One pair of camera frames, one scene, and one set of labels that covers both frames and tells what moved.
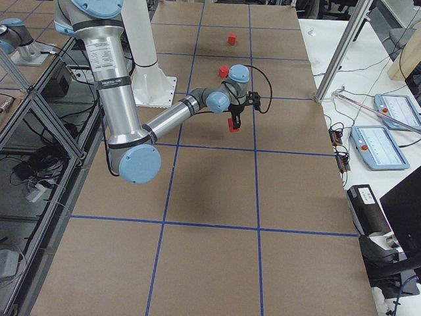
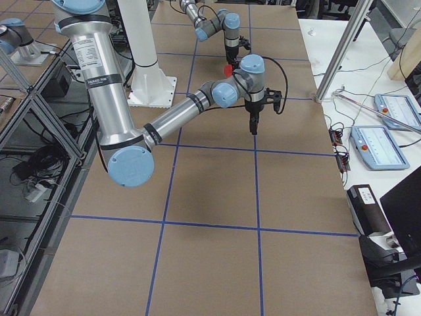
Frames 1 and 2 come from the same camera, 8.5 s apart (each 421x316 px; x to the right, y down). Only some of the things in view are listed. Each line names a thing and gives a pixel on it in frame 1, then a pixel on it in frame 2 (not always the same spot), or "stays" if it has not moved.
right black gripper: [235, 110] -> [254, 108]
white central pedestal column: [151, 86] stays
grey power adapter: [8, 263] stays
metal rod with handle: [337, 93] stays
